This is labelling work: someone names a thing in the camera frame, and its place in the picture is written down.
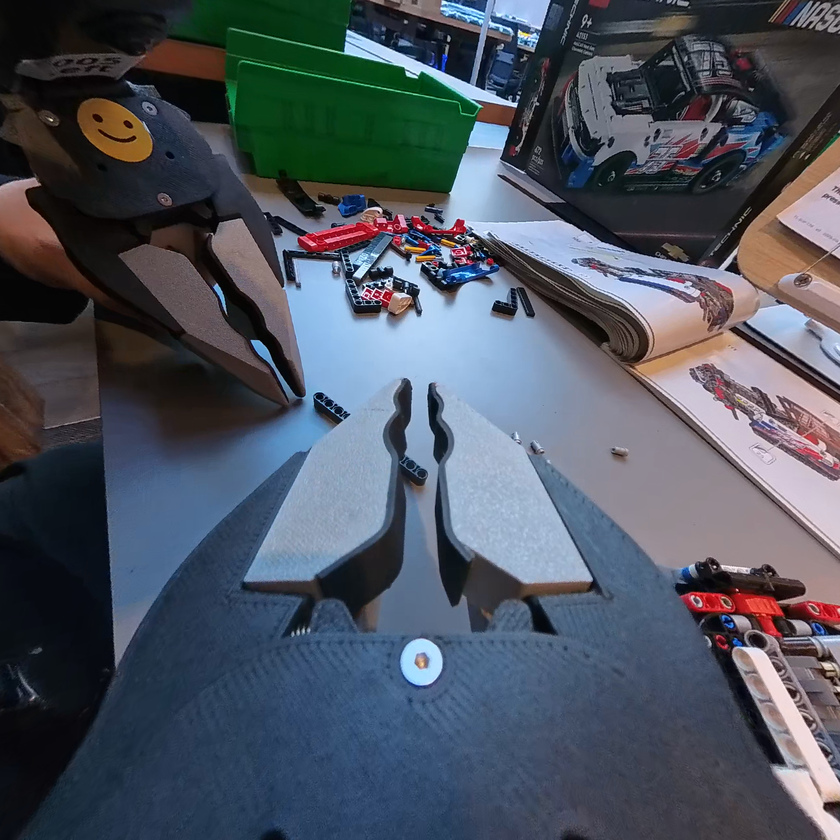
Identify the pile of toy building pieces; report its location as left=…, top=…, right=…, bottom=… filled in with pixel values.
left=262, top=172, right=501, bottom=317

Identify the grey desk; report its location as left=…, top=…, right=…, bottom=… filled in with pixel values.
left=95, top=118, right=840, bottom=667

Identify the person's dark clothing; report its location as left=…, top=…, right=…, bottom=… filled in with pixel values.
left=0, top=446, right=117, bottom=840

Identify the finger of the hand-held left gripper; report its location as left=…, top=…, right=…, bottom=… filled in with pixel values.
left=209, top=217, right=307, bottom=399
left=118, top=243, right=291, bottom=406

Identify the round wooden board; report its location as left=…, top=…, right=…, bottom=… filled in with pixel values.
left=738, top=141, right=840, bottom=309

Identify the toy car kit box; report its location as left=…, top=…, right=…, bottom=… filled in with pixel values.
left=499, top=0, right=840, bottom=266

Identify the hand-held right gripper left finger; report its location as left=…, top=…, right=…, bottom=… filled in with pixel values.
left=243, top=378, right=413, bottom=616

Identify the white paper sheet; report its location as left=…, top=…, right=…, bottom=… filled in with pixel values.
left=777, top=172, right=840, bottom=245

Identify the building instruction booklet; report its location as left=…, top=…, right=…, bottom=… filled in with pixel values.
left=482, top=220, right=840, bottom=559

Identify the long black toy beam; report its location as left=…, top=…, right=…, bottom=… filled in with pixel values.
left=314, top=392, right=429, bottom=487

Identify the green plastic bin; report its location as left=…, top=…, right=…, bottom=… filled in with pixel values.
left=225, top=28, right=424, bottom=93
left=235, top=60, right=484, bottom=194
left=171, top=0, right=353, bottom=52

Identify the person's left hand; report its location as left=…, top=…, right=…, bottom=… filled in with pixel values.
left=0, top=179, right=127, bottom=309

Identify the partly built toy car chassis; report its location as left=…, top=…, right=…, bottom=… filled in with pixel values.
left=676, top=558, right=840, bottom=809

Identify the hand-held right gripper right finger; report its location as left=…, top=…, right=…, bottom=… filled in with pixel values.
left=428, top=382, right=595, bottom=609

